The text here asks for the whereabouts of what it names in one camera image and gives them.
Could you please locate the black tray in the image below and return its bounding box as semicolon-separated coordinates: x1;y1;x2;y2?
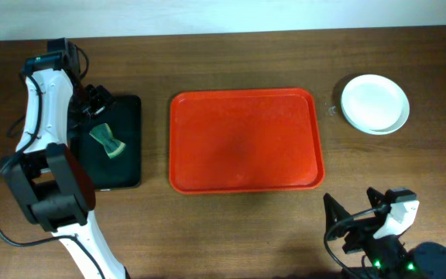
69;95;142;191

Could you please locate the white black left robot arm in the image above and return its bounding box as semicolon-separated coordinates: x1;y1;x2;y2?
0;38;129;278

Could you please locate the white plate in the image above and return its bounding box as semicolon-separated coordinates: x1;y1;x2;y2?
340;74;410;132

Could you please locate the green plate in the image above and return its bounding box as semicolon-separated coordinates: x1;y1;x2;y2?
342;105;410;135

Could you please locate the red plastic tray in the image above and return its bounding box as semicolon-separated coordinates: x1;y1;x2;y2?
168;88;325;195

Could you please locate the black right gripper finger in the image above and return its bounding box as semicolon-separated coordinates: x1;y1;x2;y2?
323;193;352;240
366;188;386;208

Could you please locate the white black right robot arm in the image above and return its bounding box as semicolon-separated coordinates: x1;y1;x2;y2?
323;188;446;279

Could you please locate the yellow green sponge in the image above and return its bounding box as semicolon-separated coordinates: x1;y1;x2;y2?
89;123;126;159

